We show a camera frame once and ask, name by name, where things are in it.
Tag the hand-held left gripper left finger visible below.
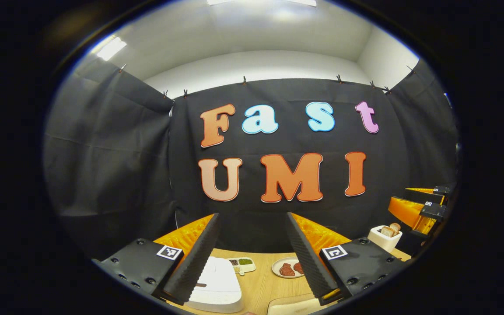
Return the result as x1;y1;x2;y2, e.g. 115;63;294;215
91;213;221;307

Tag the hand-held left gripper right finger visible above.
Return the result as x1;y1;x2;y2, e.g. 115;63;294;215
286;212;410;307

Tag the white rice cooker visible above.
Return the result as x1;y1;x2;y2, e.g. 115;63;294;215
185;256;244;314

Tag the white round plate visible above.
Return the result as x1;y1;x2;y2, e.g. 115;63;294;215
272;257;305;279

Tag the white toaster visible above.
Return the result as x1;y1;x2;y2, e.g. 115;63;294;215
367;223;403;255

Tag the white divided bean dish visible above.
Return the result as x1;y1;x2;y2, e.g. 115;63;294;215
228;257;257;276

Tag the ceiling light panel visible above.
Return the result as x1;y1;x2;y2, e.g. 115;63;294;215
96;36;128;62
206;0;318;7

